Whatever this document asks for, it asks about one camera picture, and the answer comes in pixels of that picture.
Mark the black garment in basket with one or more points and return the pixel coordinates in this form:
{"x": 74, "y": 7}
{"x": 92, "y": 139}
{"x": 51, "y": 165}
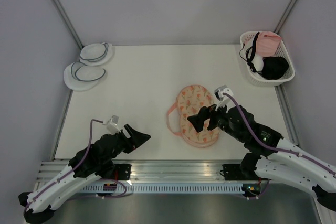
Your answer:
{"x": 274, "y": 68}

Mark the white black-trimmed bra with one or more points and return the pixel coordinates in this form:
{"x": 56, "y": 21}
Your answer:
{"x": 249, "y": 55}

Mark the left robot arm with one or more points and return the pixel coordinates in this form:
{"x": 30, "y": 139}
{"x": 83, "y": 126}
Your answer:
{"x": 87, "y": 166}

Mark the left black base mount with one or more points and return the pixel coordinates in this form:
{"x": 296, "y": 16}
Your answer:
{"x": 120, "y": 172}

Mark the left aluminium corner post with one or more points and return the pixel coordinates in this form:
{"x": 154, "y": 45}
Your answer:
{"x": 66, "y": 20}

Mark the white mesh laundry bag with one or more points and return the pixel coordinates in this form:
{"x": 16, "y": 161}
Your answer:
{"x": 96, "y": 54}
{"x": 81, "y": 77}

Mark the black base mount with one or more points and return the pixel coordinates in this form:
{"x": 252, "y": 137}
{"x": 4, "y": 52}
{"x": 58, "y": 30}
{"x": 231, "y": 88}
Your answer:
{"x": 120, "y": 172}
{"x": 233, "y": 172}

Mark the white slotted cable duct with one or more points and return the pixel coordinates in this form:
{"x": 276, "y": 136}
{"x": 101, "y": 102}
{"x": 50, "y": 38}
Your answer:
{"x": 165, "y": 188}

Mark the floral mesh laundry bag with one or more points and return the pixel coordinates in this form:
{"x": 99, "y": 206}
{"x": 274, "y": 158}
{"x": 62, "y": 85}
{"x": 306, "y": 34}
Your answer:
{"x": 189, "y": 101}

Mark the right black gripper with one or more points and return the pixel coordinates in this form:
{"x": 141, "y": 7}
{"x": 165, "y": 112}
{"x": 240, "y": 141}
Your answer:
{"x": 197, "y": 120}

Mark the upper white mesh laundry bag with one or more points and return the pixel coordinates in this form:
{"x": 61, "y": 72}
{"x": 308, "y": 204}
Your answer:
{"x": 96, "y": 54}

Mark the aluminium front rail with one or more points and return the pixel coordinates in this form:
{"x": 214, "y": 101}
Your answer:
{"x": 166, "y": 171}

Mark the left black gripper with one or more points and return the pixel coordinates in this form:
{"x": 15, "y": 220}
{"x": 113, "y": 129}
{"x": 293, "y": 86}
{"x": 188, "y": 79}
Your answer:
{"x": 137, "y": 138}

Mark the aluminium corner post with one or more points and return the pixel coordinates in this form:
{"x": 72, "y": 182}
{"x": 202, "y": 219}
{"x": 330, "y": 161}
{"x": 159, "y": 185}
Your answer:
{"x": 66, "y": 20}
{"x": 288, "y": 10}

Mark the right aluminium corner post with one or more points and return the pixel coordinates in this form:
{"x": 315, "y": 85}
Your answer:
{"x": 288, "y": 10}

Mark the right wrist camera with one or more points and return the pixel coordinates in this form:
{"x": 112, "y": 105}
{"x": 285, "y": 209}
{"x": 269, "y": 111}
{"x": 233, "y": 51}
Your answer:
{"x": 222, "y": 94}

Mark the pink garment in basket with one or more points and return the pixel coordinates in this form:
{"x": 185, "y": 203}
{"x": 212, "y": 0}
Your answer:
{"x": 267, "y": 43}

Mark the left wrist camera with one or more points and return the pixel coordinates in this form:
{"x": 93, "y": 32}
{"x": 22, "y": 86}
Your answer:
{"x": 112, "y": 125}

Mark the white plastic basket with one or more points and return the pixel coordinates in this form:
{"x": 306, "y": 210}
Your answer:
{"x": 259, "y": 81}

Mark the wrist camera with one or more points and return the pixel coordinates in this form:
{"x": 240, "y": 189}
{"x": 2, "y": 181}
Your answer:
{"x": 222, "y": 94}
{"x": 112, "y": 125}

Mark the lower white mesh laundry bag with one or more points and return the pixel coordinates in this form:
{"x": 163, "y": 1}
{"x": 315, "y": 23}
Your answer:
{"x": 81, "y": 77}

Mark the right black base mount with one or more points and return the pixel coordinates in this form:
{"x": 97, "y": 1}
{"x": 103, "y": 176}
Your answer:
{"x": 233, "y": 172}

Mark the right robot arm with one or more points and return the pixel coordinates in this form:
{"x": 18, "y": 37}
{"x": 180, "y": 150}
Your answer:
{"x": 271, "y": 156}

